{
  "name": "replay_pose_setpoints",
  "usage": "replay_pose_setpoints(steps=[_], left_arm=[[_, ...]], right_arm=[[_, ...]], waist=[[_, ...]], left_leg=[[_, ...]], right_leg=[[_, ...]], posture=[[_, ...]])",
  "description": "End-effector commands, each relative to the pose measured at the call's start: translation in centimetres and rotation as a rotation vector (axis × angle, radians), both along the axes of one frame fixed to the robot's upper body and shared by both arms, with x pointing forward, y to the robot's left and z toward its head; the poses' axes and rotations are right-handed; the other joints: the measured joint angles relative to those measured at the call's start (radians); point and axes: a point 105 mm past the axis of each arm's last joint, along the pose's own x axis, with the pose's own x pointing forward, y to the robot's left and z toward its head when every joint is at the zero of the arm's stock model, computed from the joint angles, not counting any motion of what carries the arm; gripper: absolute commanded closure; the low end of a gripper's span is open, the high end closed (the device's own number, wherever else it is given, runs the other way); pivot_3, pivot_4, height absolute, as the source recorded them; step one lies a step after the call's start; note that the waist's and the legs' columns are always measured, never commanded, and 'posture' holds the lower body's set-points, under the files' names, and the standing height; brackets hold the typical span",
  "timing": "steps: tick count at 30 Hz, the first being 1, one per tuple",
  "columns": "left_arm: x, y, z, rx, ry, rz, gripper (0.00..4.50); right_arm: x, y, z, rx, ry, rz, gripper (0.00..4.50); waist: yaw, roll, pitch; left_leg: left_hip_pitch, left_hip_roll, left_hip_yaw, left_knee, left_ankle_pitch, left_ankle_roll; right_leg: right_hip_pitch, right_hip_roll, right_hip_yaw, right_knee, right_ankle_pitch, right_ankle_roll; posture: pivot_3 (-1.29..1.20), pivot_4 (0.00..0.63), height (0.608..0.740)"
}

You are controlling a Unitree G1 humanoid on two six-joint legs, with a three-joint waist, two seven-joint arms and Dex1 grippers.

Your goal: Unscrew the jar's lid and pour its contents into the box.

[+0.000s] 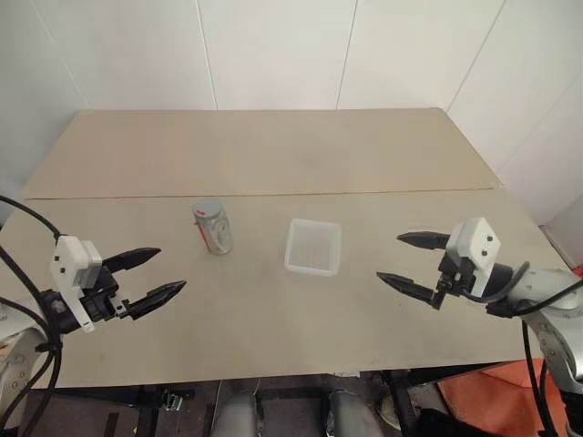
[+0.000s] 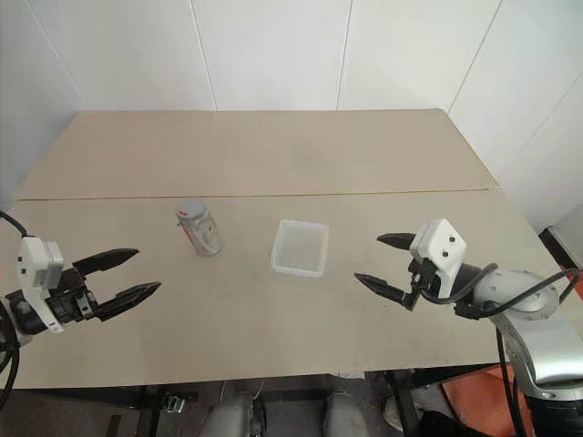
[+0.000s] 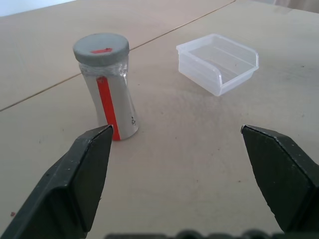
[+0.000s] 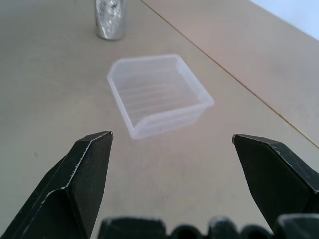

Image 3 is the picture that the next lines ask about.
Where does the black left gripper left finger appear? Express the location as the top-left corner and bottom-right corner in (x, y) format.
(0, 124), (114, 239)

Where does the grey-blue plastic jar lid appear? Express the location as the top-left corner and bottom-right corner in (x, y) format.
(73, 33), (130, 67)

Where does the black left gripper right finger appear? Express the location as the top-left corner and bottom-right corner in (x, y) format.
(240, 124), (319, 235)

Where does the grey bottle with red stripe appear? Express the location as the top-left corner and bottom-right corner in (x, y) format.
(79, 59), (139, 141)

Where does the clear plastic bin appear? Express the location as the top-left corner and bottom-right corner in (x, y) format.
(175, 33), (259, 97)

